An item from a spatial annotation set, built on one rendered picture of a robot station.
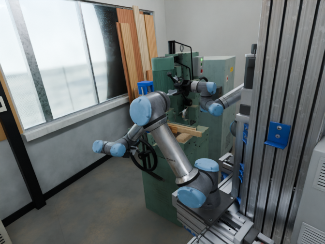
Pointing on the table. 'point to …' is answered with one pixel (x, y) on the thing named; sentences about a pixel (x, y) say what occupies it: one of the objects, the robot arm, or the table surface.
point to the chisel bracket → (169, 113)
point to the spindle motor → (156, 67)
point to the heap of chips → (183, 137)
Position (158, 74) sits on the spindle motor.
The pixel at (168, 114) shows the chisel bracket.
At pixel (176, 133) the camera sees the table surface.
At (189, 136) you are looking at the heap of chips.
